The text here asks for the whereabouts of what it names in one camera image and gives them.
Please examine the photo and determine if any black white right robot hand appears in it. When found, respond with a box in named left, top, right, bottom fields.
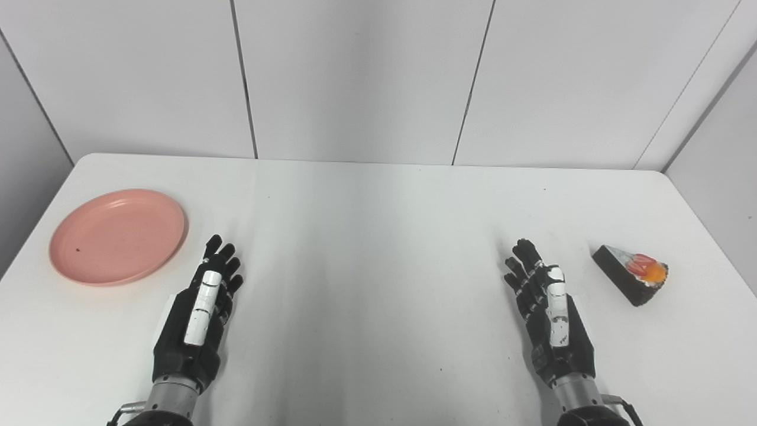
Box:
left=504, top=238, right=597, bottom=389

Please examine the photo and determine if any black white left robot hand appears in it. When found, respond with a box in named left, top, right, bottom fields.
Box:
left=153, top=235, right=244, bottom=392

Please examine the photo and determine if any chocolate cake slice with fruit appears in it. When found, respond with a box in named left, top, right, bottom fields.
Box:
left=593, top=245, right=669, bottom=307

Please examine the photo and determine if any pink round plate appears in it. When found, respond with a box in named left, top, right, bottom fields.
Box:
left=49, top=189, right=187, bottom=287

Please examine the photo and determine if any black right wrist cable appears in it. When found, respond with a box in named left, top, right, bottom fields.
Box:
left=602, top=395, right=644, bottom=426

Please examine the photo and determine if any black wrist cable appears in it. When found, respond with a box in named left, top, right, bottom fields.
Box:
left=602, top=395, right=644, bottom=426
left=106, top=402, right=146, bottom=426

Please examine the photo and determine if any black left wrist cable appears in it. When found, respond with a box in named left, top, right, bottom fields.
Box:
left=106, top=402, right=146, bottom=426

